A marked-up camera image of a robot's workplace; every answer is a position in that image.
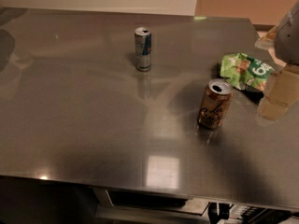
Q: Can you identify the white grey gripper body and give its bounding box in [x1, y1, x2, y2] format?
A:
[275, 1, 299, 65]

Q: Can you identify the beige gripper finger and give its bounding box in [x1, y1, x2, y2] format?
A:
[255, 26, 278, 50]
[258, 64, 299, 121]

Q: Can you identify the green rice chip bag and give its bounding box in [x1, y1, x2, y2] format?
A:
[220, 53, 274, 92]

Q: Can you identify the orange LaCroix soda can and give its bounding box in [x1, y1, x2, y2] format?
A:
[197, 78, 233, 129]

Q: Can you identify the silver blue energy drink can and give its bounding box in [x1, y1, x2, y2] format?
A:
[135, 27, 151, 72]

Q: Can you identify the black clamp under table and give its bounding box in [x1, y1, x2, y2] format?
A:
[207, 203, 230, 224]

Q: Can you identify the metal drawer under table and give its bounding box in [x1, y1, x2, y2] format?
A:
[93, 188, 209, 224]

